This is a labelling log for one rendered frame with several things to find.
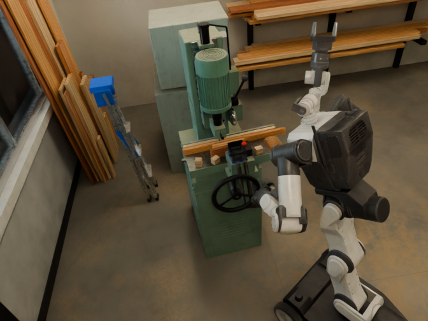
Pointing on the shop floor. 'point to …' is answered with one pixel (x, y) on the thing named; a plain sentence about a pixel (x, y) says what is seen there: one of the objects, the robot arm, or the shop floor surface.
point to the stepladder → (123, 131)
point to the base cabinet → (225, 221)
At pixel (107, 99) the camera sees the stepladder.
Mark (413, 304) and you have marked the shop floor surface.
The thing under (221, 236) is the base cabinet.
